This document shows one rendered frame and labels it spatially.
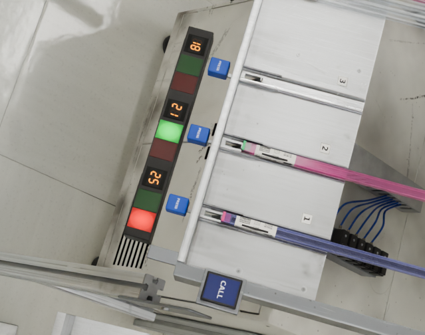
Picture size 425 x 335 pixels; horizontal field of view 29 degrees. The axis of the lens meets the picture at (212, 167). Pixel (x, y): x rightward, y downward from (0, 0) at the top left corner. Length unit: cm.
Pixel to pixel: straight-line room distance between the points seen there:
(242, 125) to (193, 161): 53
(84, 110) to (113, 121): 9
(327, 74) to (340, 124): 8
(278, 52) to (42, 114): 75
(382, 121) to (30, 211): 78
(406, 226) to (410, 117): 22
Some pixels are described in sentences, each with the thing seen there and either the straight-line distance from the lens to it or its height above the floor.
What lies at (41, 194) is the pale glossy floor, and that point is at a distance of 189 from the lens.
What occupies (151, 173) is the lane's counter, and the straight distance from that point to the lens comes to 123.
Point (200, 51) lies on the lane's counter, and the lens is 129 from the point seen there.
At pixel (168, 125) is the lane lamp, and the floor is 66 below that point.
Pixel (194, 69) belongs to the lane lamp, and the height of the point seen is 66.
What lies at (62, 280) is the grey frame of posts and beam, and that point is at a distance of 142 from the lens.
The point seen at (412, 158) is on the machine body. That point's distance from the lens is 178.
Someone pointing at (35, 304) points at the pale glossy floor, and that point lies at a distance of 190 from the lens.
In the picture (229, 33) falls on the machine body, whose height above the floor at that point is 28.
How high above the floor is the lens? 163
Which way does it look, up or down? 48 degrees down
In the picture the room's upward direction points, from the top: 90 degrees clockwise
